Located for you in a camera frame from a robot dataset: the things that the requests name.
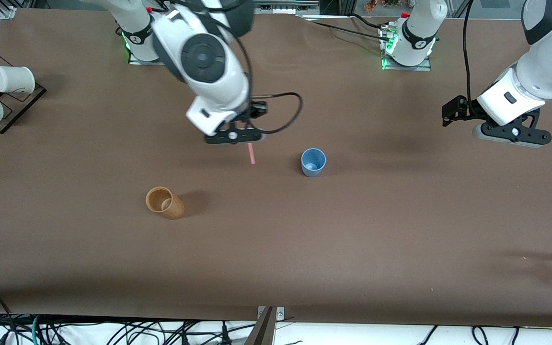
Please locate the blue plastic cup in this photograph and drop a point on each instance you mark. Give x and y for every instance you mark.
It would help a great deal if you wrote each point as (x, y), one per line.
(313, 163)

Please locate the metal table bracket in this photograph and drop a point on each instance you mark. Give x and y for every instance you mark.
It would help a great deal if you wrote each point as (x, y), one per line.
(280, 314)

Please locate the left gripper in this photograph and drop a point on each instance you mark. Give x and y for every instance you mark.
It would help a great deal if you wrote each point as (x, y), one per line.
(470, 111)

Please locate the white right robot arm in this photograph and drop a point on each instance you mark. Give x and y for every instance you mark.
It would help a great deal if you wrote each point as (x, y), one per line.
(209, 62)

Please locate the grey background device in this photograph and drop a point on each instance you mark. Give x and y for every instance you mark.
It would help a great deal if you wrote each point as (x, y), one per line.
(285, 5)

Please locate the brown cup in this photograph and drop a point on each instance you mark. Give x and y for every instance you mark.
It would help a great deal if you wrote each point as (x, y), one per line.
(173, 208)

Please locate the pink straw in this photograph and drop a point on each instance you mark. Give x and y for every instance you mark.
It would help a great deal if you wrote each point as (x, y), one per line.
(251, 153)

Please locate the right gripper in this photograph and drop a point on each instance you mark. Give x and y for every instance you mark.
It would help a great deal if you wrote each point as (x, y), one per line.
(253, 113)

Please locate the dark metal bar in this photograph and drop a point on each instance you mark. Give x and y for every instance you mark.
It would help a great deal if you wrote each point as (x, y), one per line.
(262, 330)

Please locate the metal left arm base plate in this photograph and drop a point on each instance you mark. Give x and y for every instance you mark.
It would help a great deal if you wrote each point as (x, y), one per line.
(424, 67)

